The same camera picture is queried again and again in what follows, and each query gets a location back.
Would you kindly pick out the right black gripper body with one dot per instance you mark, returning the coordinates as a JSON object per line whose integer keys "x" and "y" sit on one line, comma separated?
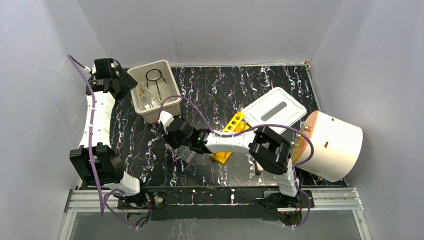
{"x": 174, "y": 142}

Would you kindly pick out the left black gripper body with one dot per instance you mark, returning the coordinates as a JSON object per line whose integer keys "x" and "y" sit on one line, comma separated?
{"x": 124, "y": 79}

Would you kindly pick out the black wire ring stand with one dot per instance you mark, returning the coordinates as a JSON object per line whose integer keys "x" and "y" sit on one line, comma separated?
{"x": 155, "y": 76}

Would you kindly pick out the white bin lid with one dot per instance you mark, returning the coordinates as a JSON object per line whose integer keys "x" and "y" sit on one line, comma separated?
{"x": 275, "y": 107}

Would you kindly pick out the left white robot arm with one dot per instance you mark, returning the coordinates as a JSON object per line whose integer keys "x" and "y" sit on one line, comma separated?
{"x": 94, "y": 160}

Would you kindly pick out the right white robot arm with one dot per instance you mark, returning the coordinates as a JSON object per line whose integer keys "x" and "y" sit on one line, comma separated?
{"x": 269, "y": 149}

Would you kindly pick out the clear well plate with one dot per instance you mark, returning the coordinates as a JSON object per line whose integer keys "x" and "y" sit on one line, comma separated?
{"x": 183, "y": 153}

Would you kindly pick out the beige plastic bin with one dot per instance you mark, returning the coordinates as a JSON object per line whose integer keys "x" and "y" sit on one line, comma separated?
{"x": 171, "y": 90}

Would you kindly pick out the yellow test tube rack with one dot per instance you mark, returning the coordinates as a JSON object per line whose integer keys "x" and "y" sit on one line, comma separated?
{"x": 235, "y": 125}

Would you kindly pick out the glass test tube in rack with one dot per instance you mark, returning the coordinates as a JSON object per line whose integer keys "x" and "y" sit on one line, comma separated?
{"x": 240, "y": 108}

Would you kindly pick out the small beige stopper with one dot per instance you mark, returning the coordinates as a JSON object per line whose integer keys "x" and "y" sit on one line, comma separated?
{"x": 258, "y": 168}

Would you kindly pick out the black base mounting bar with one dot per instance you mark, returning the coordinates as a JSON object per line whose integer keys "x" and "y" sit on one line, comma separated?
{"x": 218, "y": 202}

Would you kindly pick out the white centrifuge with orange lid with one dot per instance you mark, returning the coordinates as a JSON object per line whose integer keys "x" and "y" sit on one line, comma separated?
{"x": 337, "y": 145}

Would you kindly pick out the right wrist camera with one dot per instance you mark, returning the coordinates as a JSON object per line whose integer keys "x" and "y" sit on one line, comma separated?
{"x": 165, "y": 119}

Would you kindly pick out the aluminium frame rail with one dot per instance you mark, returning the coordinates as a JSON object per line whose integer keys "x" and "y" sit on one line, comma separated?
{"x": 324, "y": 198}

